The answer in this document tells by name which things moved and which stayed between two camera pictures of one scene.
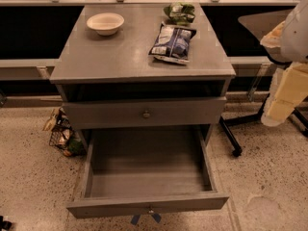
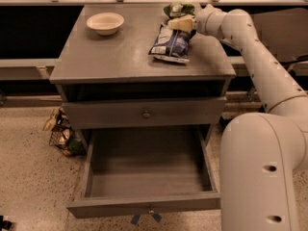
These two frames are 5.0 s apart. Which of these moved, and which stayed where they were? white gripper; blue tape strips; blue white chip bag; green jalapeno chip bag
Moved: white gripper
Stayed: blue tape strips; blue white chip bag; green jalapeno chip bag
